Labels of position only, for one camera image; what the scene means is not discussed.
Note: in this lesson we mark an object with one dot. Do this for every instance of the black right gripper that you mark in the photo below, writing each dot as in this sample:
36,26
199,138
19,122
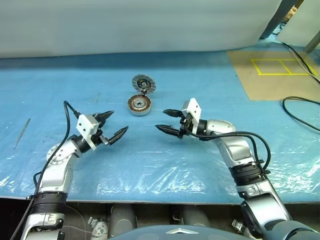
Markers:
186,125

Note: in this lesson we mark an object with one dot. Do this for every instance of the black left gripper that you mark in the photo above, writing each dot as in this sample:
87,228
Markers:
96,137

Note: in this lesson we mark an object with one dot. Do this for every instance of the silver motor base copper windings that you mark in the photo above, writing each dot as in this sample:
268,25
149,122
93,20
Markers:
139,106

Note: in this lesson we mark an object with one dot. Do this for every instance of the silver round motor cover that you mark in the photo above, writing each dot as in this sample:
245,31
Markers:
144,83

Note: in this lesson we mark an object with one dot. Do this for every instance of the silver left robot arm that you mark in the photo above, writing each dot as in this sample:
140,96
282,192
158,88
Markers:
57,172

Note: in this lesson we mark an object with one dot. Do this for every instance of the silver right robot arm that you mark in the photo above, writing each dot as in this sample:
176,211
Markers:
237,150

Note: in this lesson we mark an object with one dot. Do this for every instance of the blue plastic table sheet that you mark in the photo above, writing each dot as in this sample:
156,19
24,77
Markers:
175,162

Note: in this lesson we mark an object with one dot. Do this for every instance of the dark grey rounded cylinder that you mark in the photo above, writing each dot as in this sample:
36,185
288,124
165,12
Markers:
122,220
195,216

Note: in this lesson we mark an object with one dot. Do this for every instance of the brown cardboard sheet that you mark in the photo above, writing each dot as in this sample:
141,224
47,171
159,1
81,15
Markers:
262,85

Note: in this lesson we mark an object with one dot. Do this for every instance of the white backdrop board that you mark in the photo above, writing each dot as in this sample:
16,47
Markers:
125,25

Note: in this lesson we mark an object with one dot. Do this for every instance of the grey robot torso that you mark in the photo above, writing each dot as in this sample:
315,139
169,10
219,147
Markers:
150,233

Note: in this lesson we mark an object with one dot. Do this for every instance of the white panel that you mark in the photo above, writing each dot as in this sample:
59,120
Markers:
300,30

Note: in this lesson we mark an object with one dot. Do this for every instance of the tan lumpy object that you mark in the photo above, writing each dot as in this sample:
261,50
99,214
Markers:
291,13

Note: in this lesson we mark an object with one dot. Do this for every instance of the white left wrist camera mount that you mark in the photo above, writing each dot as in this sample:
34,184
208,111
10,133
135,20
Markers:
85,125

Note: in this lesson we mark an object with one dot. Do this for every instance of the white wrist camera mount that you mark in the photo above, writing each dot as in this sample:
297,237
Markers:
195,107
85,125

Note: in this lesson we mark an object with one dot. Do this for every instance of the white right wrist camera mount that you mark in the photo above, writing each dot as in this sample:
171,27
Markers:
195,107

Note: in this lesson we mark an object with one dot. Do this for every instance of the slanted grey metal post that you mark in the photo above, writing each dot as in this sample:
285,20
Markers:
275,22

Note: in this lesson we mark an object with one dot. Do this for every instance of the short grey metal post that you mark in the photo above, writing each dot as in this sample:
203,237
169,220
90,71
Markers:
312,43

